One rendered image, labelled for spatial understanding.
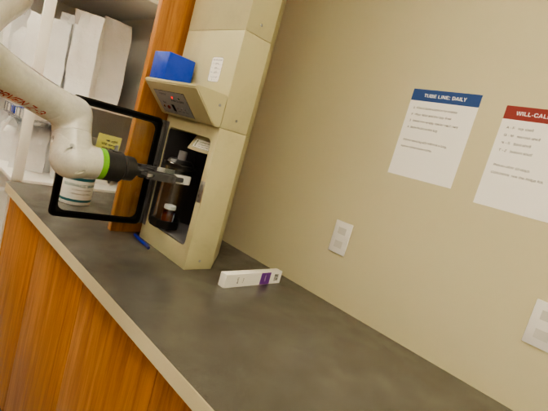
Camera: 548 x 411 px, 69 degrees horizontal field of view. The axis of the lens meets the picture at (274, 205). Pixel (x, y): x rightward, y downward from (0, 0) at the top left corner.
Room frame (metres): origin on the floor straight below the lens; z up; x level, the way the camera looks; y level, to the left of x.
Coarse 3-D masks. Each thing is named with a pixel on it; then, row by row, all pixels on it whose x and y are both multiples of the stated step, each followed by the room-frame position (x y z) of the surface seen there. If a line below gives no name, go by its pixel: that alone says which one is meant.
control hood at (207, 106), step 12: (156, 84) 1.33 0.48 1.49; (168, 84) 1.27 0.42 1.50; (180, 84) 1.21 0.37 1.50; (192, 84) 1.17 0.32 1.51; (156, 96) 1.39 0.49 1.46; (192, 96) 1.20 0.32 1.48; (204, 96) 1.17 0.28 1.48; (216, 96) 1.20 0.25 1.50; (192, 108) 1.25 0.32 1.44; (204, 108) 1.19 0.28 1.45; (216, 108) 1.21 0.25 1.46; (192, 120) 1.30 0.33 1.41; (204, 120) 1.24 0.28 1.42; (216, 120) 1.22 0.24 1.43
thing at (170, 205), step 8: (168, 168) 1.31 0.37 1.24; (176, 168) 1.30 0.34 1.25; (192, 168) 1.33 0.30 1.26; (168, 184) 1.31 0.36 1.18; (176, 184) 1.31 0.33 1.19; (160, 192) 1.32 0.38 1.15; (168, 192) 1.30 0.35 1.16; (176, 192) 1.31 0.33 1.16; (184, 192) 1.34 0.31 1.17; (160, 200) 1.31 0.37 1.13; (168, 200) 1.30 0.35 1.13; (176, 200) 1.31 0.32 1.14; (184, 200) 1.35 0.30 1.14; (160, 208) 1.31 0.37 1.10; (168, 208) 1.30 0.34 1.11; (176, 208) 1.32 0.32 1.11; (160, 216) 1.30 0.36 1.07; (168, 216) 1.31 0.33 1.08; (176, 216) 1.33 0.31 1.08
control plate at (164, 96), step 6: (156, 90) 1.35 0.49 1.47; (162, 96) 1.35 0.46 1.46; (168, 96) 1.32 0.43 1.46; (174, 96) 1.29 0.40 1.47; (180, 96) 1.25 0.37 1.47; (162, 102) 1.38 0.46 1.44; (168, 102) 1.34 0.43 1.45; (174, 102) 1.31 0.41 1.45; (180, 102) 1.28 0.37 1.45; (186, 102) 1.25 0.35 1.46; (168, 108) 1.37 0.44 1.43; (180, 108) 1.31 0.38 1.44; (186, 108) 1.28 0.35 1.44; (180, 114) 1.33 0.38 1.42; (186, 114) 1.30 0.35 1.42; (192, 114) 1.27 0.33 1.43
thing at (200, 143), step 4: (196, 136) 1.38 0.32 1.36; (200, 136) 1.35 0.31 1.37; (192, 140) 1.38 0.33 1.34; (196, 140) 1.35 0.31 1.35; (200, 140) 1.34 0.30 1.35; (204, 140) 1.34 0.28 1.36; (208, 140) 1.34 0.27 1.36; (192, 144) 1.35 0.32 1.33; (196, 144) 1.34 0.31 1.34; (200, 144) 1.33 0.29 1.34; (204, 144) 1.33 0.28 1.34; (208, 144) 1.33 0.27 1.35; (192, 148) 1.34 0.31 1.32; (196, 148) 1.33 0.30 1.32; (200, 148) 1.32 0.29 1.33; (204, 148) 1.32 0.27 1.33; (208, 148) 1.32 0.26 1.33; (204, 152) 1.32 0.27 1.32
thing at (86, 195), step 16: (96, 112) 1.29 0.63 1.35; (112, 112) 1.32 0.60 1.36; (96, 128) 1.29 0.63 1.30; (112, 128) 1.33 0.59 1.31; (128, 128) 1.36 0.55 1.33; (144, 128) 1.39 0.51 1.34; (96, 144) 1.30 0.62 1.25; (112, 144) 1.33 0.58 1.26; (128, 144) 1.37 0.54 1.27; (144, 144) 1.40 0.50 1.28; (144, 160) 1.41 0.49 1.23; (64, 192) 1.26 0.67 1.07; (80, 192) 1.29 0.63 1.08; (96, 192) 1.32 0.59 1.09; (112, 192) 1.35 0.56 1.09; (128, 192) 1.39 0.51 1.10; (64, 208) 1.27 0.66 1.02; (80, 208) 1.30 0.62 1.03; (96, 208) 1.33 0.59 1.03; (112, 208) 1.36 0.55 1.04; (128, 208) 1.40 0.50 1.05
